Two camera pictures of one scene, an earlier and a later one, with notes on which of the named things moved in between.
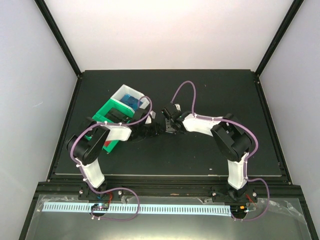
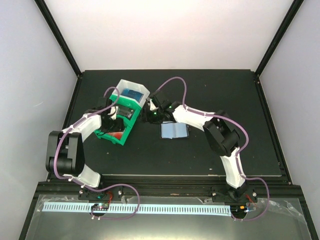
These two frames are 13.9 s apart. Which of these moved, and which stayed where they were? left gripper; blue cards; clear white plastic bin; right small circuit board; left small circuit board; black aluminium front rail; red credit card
Moved: red credit card; clear white plastic bin; blue cards; left gripper
Stayed: black aluminium front rail; left small circuit board; right small circuit board
